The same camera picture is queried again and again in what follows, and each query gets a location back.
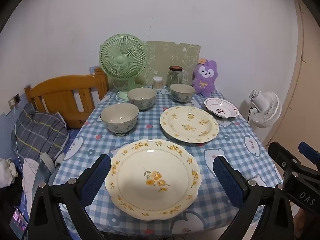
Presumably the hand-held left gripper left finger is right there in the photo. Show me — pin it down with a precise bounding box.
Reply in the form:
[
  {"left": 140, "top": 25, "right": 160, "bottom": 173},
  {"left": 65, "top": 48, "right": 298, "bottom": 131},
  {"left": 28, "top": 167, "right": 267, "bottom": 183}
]
[{"left": 27, "top": 154, "right": 112, "bottom": 240}]

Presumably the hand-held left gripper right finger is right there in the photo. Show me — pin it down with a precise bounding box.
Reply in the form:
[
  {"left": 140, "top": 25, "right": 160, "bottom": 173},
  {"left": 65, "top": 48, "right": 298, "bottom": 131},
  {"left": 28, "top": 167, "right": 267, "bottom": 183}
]
[{"left": 213, "top": 155, "right": 300, "bottom": 240}]

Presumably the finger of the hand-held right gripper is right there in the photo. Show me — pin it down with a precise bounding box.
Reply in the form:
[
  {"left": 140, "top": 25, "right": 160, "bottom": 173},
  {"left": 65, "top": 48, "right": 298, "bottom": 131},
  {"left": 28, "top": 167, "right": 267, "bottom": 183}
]
[
  {"left": 268, "top": 142, "right": 304, "bottom": 180},
  {"left": 299, "top": 142, "right": 320, "bottom": 172}
]

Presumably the scalloped yellow floral plate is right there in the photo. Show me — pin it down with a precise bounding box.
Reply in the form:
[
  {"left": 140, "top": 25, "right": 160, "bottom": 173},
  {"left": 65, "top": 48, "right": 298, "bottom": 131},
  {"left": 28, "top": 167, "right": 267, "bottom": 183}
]
[{"left": 105, "top": 138, "right": 202, "bottom": 221}]

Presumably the blue floral ceramic bowl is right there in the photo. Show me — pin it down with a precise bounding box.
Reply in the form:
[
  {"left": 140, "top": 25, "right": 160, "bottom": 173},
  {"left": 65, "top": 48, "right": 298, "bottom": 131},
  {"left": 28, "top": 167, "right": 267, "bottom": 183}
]
[
  {"left": 127, "top": 87, "right": 158, "bottom": 110},
  {"left": 169, "top": 83, "right": 196, "bottom": 103},
  {"left": 100, "top": 103, "right": 139, "bottom": 134}
]

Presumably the round yellow floral plate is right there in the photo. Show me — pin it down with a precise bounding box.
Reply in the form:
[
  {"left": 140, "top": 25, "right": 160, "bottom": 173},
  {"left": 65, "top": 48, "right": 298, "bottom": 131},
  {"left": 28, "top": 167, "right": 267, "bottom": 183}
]
[{"left": 160, "top": 106, "right": 219, "bottom": 144}]

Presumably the white plate red pattern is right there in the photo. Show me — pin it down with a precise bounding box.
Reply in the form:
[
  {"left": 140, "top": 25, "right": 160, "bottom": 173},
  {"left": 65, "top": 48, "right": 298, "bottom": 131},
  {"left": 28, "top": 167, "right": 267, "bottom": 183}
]
[{"left": 204, "top": 97, "right": 241, "bottom": 119}]

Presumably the blue checked tablecloth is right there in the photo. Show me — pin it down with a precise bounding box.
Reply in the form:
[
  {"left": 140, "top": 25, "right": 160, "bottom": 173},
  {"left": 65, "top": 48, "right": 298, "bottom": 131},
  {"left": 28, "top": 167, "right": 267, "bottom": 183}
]
[{"left": 49, "top": 86, "right": 283, "bottom": 240}]

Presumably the white floor fan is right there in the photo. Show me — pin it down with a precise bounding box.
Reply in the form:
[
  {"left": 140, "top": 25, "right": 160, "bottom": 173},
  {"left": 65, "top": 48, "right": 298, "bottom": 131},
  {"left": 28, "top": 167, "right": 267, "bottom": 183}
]
[{"left": 248, "top": 89, "right": 282, "bottom": 128}]

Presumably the beige door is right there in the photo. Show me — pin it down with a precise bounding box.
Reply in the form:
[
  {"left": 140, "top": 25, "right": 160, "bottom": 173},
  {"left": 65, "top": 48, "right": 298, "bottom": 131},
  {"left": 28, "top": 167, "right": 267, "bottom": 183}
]
[{"left": 265, "top": 0, "right": 320, "bottom": 170}]

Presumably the white garment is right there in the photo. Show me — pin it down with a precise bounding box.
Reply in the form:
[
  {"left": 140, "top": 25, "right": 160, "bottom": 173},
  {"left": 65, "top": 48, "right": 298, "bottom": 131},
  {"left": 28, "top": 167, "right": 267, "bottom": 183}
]
[{"left": 22, "top": 158, "right": 42, "bottom": 205}]

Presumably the grey plaid pillow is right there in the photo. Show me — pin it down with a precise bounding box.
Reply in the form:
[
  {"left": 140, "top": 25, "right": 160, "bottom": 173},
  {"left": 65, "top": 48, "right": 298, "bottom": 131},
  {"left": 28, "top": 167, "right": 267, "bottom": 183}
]
[{"left": 10, "top": 104, "right": 70, "bottom": 165}]

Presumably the smartphone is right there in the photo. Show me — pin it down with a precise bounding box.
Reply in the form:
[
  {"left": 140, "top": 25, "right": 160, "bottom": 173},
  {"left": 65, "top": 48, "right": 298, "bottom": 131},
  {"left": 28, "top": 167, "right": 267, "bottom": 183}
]
[{"left": 9, "top": 207, "right": 28, "bottom": 239}]

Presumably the crumpled white cloth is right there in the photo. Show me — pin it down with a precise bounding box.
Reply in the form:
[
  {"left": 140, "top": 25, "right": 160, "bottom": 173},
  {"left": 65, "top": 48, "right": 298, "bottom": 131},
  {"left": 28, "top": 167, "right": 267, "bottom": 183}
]
[{"left": 0, "top": 158, "right": 18, "bottom": 188}]

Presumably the dark clothing pile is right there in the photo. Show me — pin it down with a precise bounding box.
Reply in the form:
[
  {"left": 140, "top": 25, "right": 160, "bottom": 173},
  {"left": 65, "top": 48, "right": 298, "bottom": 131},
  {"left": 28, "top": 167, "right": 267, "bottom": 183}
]
[{"left": 0, "top": 177, "right": 28, "bottom": 230}]

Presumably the wooden bed headboard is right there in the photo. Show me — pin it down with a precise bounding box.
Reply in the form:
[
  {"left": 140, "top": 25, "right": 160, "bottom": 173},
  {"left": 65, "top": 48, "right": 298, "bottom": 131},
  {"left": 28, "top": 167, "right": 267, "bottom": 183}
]
[{"left": 24, "top": 68, "right": 110, "bottom": 130}]

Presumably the purple plush toy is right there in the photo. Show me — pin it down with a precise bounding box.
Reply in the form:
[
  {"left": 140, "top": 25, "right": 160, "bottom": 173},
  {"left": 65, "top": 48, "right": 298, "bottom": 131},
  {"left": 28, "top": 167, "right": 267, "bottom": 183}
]
[{"left": 192, "top": 58, "right": 219, "bottom": 97}]

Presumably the glass jar dark lid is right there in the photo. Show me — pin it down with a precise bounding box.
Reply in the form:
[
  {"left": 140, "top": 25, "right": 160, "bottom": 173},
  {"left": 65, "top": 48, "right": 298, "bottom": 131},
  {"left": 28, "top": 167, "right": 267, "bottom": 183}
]
[{"left": 166, "top": 66, "right": 185, "bottom": 88}]

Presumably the green desk fan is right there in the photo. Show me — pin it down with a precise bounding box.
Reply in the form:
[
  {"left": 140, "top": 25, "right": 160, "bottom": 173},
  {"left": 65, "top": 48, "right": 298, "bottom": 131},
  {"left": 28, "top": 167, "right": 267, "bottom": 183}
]
[{"left": 99, "top": 35, "right": 148, "bottom": 99}]

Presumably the green patterned board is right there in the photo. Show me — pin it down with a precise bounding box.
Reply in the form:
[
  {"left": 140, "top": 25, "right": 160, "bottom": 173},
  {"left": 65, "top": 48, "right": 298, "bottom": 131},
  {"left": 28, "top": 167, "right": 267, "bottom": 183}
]
[{"left": 144, "top": 41, "right": 201, "bottom": 87}]

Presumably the wall power socket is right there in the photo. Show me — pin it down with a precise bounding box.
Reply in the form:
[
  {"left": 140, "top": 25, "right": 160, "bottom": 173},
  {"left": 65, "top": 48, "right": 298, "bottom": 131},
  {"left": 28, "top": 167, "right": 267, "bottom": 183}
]
[{"left": 8, "top": 93, "right": 22, "bottom": 110}]

